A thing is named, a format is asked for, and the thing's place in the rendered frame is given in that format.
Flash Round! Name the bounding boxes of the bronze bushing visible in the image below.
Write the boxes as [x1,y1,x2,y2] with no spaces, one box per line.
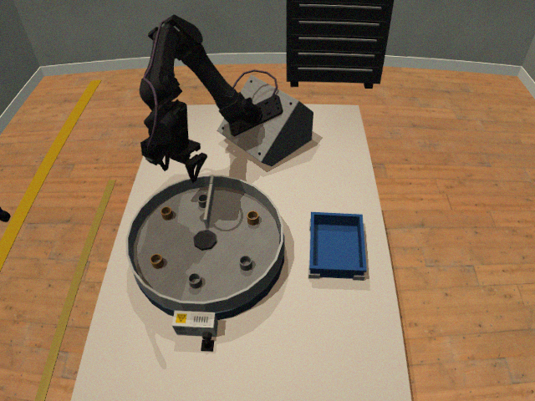
[160,206,173,221]
[150,254,164,269]
[247,211,259,226]

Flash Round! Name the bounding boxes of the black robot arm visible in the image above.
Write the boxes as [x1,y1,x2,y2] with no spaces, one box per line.
[140,15,283,165]

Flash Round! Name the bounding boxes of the grey metal bushing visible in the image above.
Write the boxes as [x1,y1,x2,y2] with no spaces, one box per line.
[239,256,252,271]
[198,194,207,208]
[188,273,202,288]

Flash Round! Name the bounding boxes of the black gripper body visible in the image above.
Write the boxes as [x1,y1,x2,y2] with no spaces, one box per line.
[167,125,202,167]

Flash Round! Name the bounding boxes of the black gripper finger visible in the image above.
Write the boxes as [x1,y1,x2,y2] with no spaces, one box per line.
[186,153,207,183]
[160,151,170,171]

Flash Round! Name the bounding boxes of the grey round turntable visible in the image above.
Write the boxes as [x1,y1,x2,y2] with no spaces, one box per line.
[126,175,284,352]

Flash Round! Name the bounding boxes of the blue open tray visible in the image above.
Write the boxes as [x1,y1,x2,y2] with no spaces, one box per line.
[309,212,367,279]

